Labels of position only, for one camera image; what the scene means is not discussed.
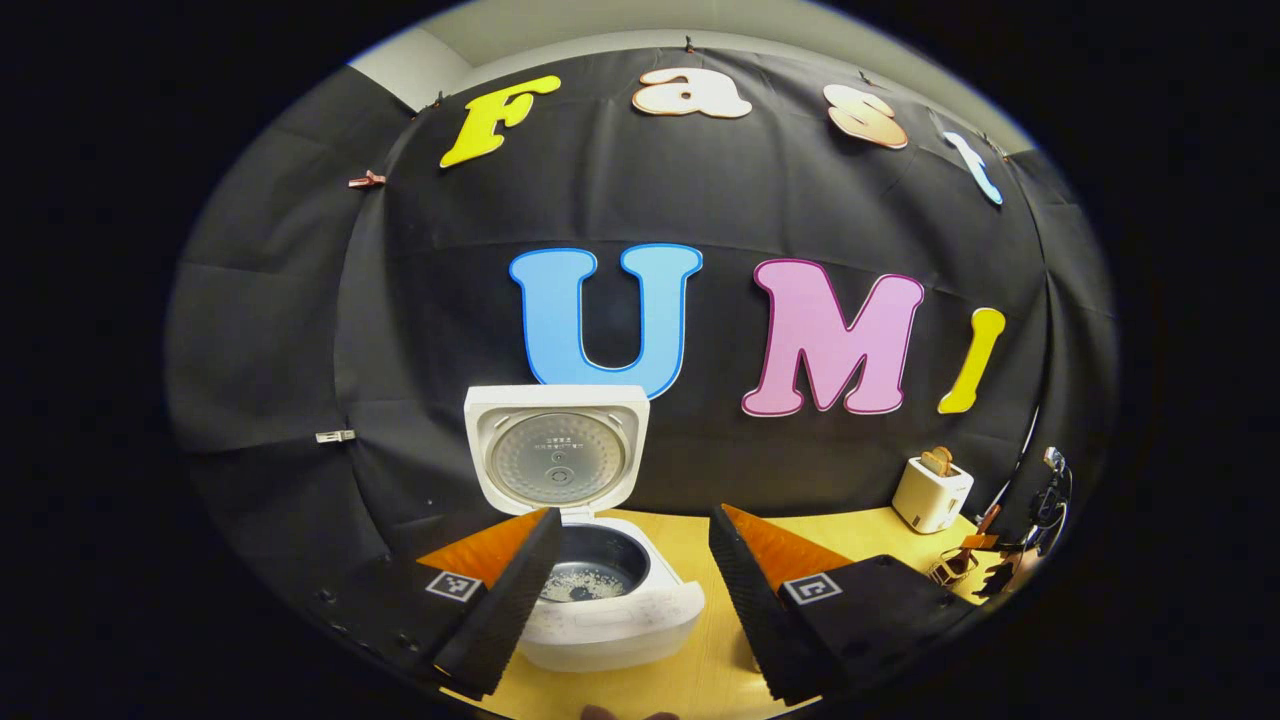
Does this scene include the white rice cooker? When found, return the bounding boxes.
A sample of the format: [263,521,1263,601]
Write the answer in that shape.
[463,385,706,673]

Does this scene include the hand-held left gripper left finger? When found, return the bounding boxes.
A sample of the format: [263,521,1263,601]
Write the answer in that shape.
[285,505,566,701]

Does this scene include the white toaster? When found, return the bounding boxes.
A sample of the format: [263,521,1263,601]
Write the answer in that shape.
[892,457,974,535]

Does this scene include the white rice grains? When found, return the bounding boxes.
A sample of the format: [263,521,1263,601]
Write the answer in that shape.
[540,562,633,603]

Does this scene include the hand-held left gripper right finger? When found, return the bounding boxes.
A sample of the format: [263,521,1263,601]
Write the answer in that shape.
[708,503,1011,706]

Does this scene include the black backdrop cloth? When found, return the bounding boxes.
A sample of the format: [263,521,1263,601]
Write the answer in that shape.
[165,45,1119,591]

